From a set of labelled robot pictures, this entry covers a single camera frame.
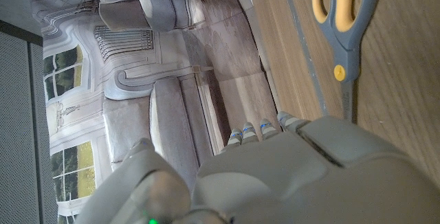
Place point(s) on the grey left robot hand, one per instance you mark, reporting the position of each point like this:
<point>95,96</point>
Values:
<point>275,176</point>

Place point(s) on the printed living room backdrop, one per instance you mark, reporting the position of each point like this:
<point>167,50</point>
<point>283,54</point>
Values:
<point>137,66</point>

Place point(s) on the grey perforated panel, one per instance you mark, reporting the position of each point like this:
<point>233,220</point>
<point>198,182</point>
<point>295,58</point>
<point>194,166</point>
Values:
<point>17,131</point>

